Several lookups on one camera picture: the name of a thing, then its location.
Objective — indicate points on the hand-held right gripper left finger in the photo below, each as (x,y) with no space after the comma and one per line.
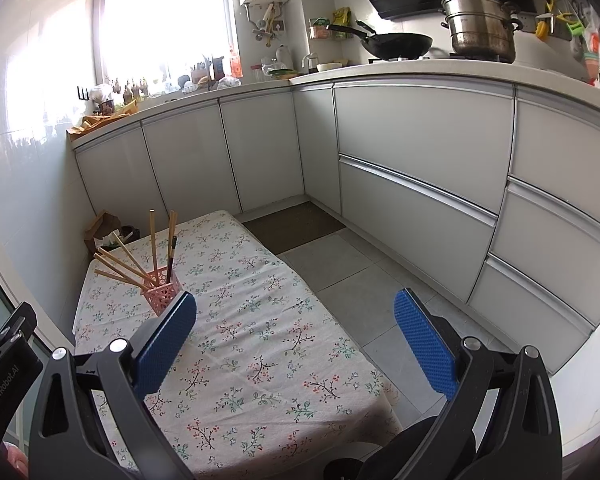
(165,345)

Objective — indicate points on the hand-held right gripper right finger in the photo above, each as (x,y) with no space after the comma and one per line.
(425,350)

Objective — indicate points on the pink plastic lattice basket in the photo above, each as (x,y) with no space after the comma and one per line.
(164,295)

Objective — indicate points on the wooden chopstick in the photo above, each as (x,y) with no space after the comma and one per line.
(171,225)
(117,269)
(115,277)
(120,262)
(127,255)
(152,240)

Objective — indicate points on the dark chopstick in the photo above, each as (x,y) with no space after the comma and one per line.
(171,260)

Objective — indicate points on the floral tablecloth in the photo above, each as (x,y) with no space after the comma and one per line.
(260,335)

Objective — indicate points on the cardboard box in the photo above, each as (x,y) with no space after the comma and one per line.
(102,232)

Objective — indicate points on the brown floor mat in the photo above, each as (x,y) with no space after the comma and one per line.
(295,227)

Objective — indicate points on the white kitchen cabinets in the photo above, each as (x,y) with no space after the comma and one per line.
(420,170)

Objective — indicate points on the yellow crumpled paper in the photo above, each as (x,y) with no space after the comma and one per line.
(97,122)

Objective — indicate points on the white kitchen countertop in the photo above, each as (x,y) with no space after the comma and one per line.
(405,67)

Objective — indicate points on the red label bottle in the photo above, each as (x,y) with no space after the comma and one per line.
(235,65)

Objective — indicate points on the white bowl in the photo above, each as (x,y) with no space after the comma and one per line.
(330,66)

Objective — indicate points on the black wok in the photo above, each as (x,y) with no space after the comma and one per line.
(397,45)

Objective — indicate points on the white plastic jug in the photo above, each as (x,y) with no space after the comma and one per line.
(283,55)

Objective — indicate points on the kitchen window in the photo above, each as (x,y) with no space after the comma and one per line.
(165,25)

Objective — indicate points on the steel steamer pot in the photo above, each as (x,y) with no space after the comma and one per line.
(480,30)

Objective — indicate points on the black wall hook rack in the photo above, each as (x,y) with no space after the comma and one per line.
(82,93)

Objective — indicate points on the wall shelf with food packets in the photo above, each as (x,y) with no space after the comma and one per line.
(330,27)

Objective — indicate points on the wall rail with hanging utensils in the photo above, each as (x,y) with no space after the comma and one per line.
(565,22)

